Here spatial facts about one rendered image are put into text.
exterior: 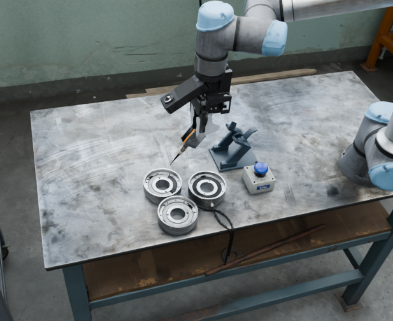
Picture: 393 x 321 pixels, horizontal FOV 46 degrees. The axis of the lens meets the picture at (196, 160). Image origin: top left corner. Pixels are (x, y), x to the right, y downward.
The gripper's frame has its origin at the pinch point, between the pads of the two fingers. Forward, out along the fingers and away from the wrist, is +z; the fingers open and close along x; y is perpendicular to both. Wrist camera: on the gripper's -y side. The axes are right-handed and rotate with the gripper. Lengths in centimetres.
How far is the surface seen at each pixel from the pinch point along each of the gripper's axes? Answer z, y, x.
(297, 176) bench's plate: 17.2, 30.8, -6.8
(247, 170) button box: 12.6, 14.8, -4.9
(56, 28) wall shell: 52, -26, 155
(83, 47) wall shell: 65, -13, 154
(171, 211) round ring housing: 14.7, -9.5, -12.1
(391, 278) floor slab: 98, 96, -11
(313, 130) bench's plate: 17, 46, 11
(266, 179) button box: 12.6, 18.7, -9.4
